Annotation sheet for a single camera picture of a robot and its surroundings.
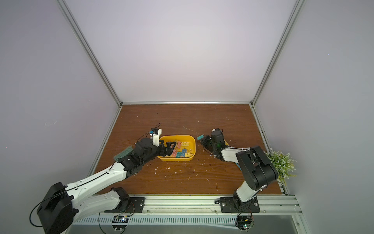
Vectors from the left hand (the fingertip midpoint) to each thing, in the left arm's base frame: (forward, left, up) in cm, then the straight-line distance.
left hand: (172, 142), depth 79 cm
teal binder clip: (+12, -16, -13) cm, 24 cm away
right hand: (+10, -17, -11) cm, 22 cm away
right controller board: (-34, -37, -17) cm, 53 cm away
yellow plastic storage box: (+4, -6, -15) cm, 17 cm away
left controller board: (-35, +25, -19) cm, 47 cm away
